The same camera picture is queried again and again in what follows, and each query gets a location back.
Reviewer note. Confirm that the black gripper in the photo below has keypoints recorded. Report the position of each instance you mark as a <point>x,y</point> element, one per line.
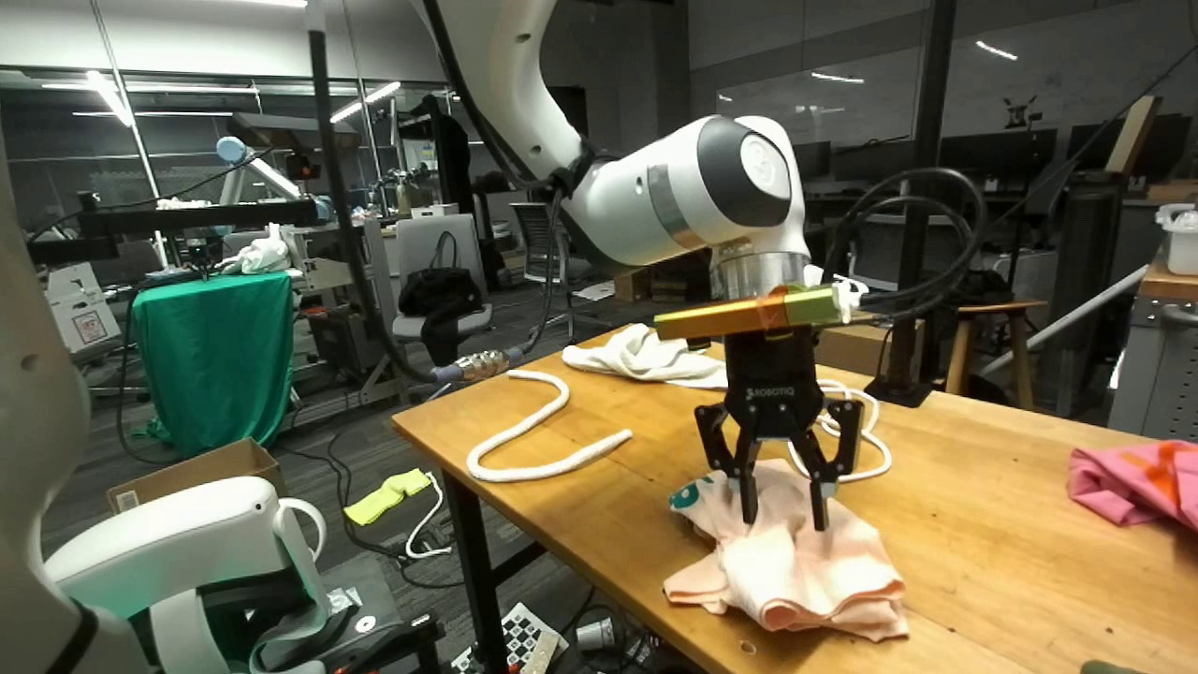
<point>771,381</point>

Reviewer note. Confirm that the white knit towel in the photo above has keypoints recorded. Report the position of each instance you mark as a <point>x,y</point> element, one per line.
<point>640,353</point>

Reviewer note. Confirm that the pink cloth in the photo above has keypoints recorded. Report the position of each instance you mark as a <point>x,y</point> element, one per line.
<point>1137,489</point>

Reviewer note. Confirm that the large brown cardboard box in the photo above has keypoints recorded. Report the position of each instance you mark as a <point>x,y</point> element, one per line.
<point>855,351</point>

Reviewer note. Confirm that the wooden stool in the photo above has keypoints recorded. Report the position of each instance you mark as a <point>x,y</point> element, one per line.
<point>997,307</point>

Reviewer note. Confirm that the checkered calibration card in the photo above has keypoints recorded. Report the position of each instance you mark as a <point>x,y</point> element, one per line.
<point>530,638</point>

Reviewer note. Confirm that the grey office chair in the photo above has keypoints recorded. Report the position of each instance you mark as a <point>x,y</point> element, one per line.
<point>535,243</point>

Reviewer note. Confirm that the black draped jacket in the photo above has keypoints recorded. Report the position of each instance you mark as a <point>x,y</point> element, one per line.
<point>434,302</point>

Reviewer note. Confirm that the black vertical pole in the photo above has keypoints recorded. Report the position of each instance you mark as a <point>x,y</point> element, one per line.
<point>924,112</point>

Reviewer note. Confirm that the workbench with wooden top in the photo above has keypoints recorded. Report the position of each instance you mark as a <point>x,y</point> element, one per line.
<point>1163,359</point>

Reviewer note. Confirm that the yellow green power strip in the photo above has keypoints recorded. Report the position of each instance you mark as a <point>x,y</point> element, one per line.
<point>388,495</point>

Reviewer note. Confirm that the black computer monitor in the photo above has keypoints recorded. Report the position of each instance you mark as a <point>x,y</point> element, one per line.
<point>1016,155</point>

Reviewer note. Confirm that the white plastic bin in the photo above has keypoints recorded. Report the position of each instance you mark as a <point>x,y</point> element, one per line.
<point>1182,243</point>

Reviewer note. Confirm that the wooden board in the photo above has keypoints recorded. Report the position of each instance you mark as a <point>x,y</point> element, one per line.
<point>1127,131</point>

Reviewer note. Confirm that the white crumpled plastic bag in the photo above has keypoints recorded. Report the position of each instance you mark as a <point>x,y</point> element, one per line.
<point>263,247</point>

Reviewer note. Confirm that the green cloth covered table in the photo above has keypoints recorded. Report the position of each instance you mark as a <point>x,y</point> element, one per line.
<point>211,359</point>

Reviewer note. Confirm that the flat cardboard box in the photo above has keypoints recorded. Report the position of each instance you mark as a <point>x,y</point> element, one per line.
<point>187,474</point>

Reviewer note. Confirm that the black overhead bar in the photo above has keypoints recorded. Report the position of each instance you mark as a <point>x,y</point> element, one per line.
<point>281,131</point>

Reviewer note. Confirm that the black lab desk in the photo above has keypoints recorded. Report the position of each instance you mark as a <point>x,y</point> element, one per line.
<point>187,217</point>

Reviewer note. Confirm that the white grey device panel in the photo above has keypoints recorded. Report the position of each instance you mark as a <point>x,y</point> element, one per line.
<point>78,306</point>

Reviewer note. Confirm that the aluminium extrusion rail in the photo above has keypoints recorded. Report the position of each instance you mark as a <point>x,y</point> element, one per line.
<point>1070,311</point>

